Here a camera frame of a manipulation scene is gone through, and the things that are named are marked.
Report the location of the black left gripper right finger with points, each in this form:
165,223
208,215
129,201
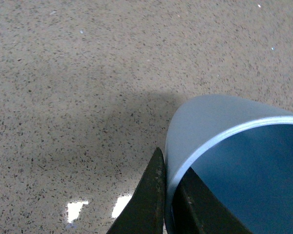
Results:
197,211

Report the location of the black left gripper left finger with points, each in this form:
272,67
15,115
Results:
144,213

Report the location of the blue cup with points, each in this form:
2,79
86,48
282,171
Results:
243,152

